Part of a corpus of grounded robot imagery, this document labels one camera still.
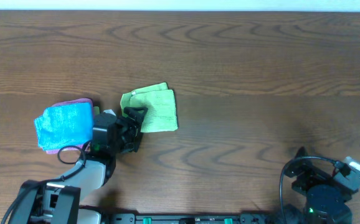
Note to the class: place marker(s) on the blue folded microfiber cloth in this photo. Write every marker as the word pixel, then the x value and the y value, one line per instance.
pixel 65 125

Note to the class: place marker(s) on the green folded cloth in stack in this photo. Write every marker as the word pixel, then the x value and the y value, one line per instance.
pixel 96 110

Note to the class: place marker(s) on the green microfiber cloth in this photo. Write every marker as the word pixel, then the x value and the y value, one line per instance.
pixel 161 104

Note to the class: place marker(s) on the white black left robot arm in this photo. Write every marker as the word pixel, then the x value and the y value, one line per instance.
pixel 58 200

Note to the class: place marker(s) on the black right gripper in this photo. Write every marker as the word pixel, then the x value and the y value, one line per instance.
pixel 314 176

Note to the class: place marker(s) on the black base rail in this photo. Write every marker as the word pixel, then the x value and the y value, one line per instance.
pixel 192 218

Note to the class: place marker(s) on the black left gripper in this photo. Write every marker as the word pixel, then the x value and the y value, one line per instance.
pixel 130 130

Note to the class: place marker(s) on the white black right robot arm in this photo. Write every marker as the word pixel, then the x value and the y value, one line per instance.
pixel 325 197

